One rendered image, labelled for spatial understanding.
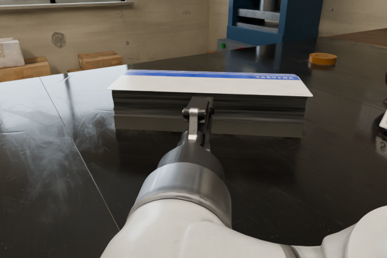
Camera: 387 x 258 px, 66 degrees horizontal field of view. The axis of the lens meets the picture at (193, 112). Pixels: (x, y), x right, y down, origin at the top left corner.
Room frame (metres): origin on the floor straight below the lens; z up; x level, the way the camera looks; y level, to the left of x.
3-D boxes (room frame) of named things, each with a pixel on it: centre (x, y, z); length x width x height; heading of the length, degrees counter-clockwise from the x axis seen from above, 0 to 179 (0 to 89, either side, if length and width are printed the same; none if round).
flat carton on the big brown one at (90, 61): (3.09, 0.99, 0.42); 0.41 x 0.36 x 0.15; 122
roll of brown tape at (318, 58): (1.19, -0.53, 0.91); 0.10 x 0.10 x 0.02
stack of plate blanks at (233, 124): (0.63, -0.03, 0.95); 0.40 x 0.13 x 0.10; 84
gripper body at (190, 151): (0.28, 0.00, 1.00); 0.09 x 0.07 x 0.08; 174
